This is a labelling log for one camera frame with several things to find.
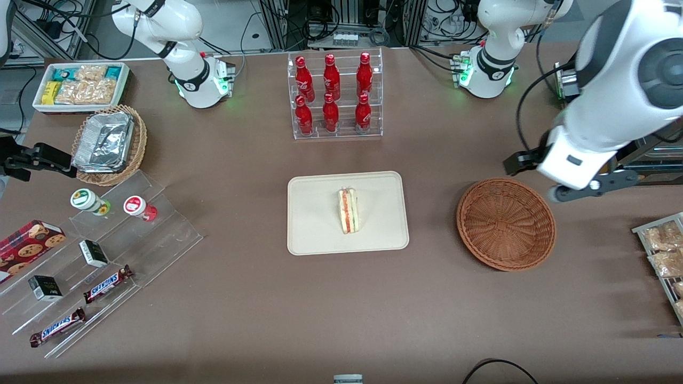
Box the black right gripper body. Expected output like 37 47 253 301
0 137 35 182

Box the triangular sandwich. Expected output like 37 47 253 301
337 186 361 235

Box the tray of packaged snacks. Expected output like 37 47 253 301
632 212 683 326

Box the round brown wicker basket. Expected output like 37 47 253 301
456 178 557 272

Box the oval light wicker basket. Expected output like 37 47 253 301
71 105 148 187

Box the cream plastic tray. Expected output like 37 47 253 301
287 171 410 256

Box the green lid cup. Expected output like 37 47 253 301
70 188 112 217

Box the aluminium foil container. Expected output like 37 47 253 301
73 111 134 174

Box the clear cracker bag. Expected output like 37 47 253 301
55 79 116 105

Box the black food warmer machine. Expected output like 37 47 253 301
554 61 683 187

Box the red cookie box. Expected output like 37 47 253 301
0 220 68 284

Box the red lid cup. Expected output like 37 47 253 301
123 196 158 222

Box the clear bag of snacks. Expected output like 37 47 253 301
648 250 683 278
642 221 683 252

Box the small black box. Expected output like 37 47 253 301
28 275 63 302
79 240 110 268

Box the white snack bin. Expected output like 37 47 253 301
32 62 131 115

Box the snickers chocolate bar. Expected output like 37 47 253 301
83 265 134 305
29 307 86 348

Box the clear acrylic stepped display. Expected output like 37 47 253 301
0 170 204 359

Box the red cola bottle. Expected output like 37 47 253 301
295 56 315 102
295 95 314 135
355 93 372 133
322 93 339 133
356 52 373 97
323 53 341 101

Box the clear acrylic bottle rack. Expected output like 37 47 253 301
287 47 384 141

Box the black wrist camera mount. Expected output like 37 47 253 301
504 148 546 177

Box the black cable loop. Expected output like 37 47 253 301
462 358 539 384

